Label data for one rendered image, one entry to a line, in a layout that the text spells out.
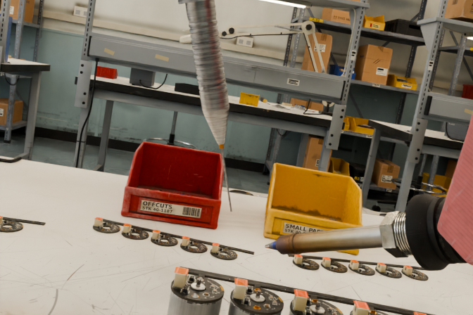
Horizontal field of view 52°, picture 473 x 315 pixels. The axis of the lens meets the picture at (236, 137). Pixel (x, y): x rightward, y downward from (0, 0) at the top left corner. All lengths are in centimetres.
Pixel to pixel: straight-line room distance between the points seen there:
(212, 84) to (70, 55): 459
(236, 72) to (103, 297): 217
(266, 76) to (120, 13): 246
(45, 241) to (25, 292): 9
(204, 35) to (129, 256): 27
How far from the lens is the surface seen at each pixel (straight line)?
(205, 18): 19
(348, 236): 19
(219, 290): 24
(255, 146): 467
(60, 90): 481
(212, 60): 19
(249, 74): 248
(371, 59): 440
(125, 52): 251
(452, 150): 288
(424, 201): 17
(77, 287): 37
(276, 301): 24
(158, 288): 37
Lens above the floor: 91
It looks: 8 degrees down
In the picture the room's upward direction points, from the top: 10 degrees clockwise
